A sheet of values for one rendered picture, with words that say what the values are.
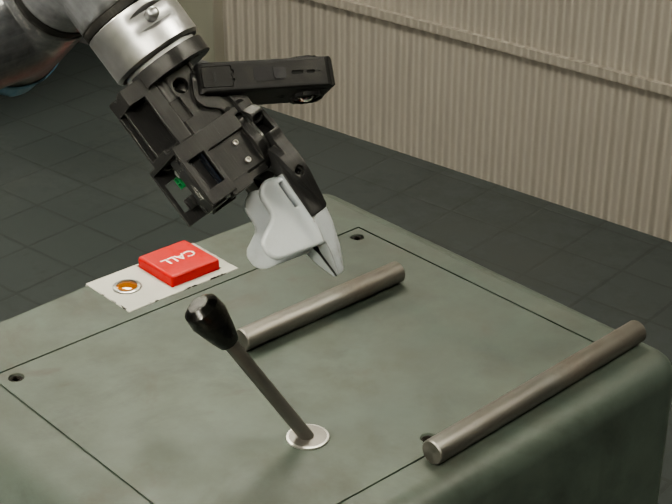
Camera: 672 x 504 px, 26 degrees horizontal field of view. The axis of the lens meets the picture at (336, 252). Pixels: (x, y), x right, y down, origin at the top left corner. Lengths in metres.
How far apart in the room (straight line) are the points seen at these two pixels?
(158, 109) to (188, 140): 0.04
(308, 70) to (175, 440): 0.33
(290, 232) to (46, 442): 0.29
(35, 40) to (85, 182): 3.57
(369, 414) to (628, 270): 3.00
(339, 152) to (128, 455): 3.72
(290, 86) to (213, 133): 0.08
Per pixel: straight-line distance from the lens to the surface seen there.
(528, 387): 1.26
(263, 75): 1.13
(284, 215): 1.11
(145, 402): 1.28
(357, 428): 1.24
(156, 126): 1.12
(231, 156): 1.10
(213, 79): 1.12
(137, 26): 1.11
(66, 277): 4.17
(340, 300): 1.39
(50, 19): 1.16
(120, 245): 4.32
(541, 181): 4.58
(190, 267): 1.47
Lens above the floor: 1.95
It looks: 27 degrees down
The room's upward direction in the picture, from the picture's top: straight up
